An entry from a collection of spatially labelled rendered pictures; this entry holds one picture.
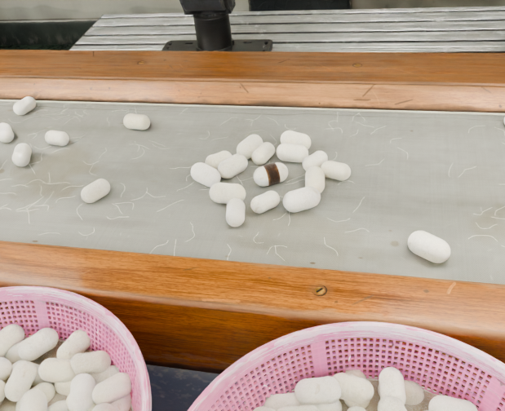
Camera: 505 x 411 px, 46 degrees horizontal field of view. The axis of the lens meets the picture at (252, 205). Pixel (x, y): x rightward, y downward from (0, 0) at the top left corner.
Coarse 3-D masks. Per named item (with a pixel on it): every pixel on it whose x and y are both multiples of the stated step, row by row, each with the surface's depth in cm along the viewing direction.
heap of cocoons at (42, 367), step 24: (0, 336) 49; (24, 336) 51; (48, 336) 48; (72, 336) 48; (0, 360) 47; (24, 360) 48; (48, 360) 46; (72, 360) 46; (96, 360) 46; (0, 384) 45; (24, 384) 45; (48, 384) 46; (72, 384) 45; (96, 384) 46; (120, 384) 44; (0, 408) 46; (24, 408) 43; (48, 408) 44; (72, 408) 43; (96, 408) 43; (120, 408) 44
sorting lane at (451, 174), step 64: (64, 128) 76; (192, 128) 73; (256, 128) 72; (320, 128) 70; (384, 128) 69; (448, 128) 68; (0, 192) 66; (64, 192) 65; (128, 192) 64; (192, 192) 63; (256, 192) 62; (384, 192) 60; (448, 192) 59; (192, 256) 55; (256, 256) 54; (320, 256) 53; (384, 256) 53
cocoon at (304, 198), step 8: (288, 192) 58; (296, 192) 57; (304, 192) 57; (312, 192) 57; (288, 200) 57; (296, 200) 57; (304, 200) 57; (312, 200) 57; (288, 208) 58; (296, 208) 57; (304, 208) 58
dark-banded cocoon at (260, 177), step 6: (276, 162) 62; (258, 168) 62; (264, 168) 61; (282, 168) 61; (258, 174) 61; (264, 174) 61; (282, 174) 61; (258, 180) 61; (264, 180) 61; (282, 180) 62; (264, 186) 62
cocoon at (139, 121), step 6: (126, 114) 73; (132, 114) 73; (138, 114) 73; (126, 120) 73; (132, 120) 73; (138, 120) 72; (144, 120) 72; (126, 126) 73; (132, 126) 73; (138, 126) 73; (144, 126) 73
